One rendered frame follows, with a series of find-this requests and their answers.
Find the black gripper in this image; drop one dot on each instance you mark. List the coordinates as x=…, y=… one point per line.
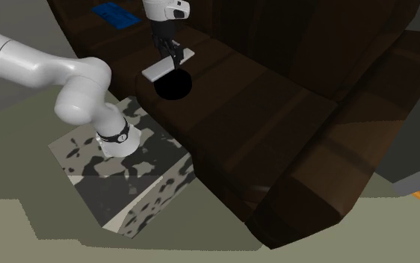
x=162, y=29

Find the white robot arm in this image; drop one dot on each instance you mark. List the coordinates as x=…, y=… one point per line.
x=42, y=67

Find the white flat rectangular device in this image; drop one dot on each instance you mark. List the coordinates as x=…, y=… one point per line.
x=159, y=70

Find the black round bowl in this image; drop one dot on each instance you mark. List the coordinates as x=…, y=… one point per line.
x=173, y=87

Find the blue flat book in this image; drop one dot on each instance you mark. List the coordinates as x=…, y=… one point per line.
x=117, y=14

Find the dark brown sofa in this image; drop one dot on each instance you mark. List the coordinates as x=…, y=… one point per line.
x=268, y=120

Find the patterned grey robot stand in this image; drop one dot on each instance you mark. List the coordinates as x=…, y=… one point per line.
x=122, y=189

